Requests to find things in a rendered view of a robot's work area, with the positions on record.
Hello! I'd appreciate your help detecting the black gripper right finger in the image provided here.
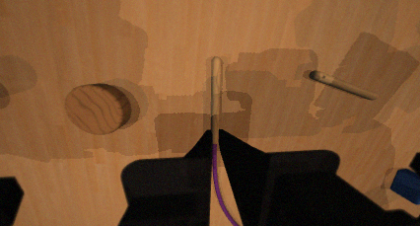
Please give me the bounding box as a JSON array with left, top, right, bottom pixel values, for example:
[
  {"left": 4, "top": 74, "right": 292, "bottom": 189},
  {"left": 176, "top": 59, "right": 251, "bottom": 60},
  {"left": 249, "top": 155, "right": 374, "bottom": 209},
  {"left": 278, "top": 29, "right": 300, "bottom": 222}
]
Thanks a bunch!
[{"left": 219, "top": 129, "right": 340, "bottom": 226}]

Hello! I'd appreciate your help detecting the blue rectangular block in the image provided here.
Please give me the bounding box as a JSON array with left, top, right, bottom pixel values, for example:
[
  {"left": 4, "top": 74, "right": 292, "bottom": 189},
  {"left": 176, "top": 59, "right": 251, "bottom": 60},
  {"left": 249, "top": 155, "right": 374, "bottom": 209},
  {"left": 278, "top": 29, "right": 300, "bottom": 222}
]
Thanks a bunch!
[{"left": 390, "top": 169, "right": 420, "bottom": 205}]

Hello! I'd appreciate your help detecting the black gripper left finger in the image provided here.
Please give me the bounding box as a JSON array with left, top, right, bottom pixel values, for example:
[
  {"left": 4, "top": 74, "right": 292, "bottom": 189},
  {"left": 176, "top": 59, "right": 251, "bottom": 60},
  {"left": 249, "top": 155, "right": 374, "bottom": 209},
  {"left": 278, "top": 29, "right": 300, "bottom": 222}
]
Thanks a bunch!
[{"left": 120, "top": 129, "right": 213, "bottom": 226}]

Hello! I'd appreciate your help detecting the round wooden disc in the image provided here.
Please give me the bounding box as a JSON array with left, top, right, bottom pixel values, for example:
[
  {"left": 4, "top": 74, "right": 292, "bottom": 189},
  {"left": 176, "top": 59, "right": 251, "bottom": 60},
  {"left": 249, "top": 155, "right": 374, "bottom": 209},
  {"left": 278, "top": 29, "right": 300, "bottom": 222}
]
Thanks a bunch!
[{"left": 65, "top": 84, "right": 131, "bottom": 135}]

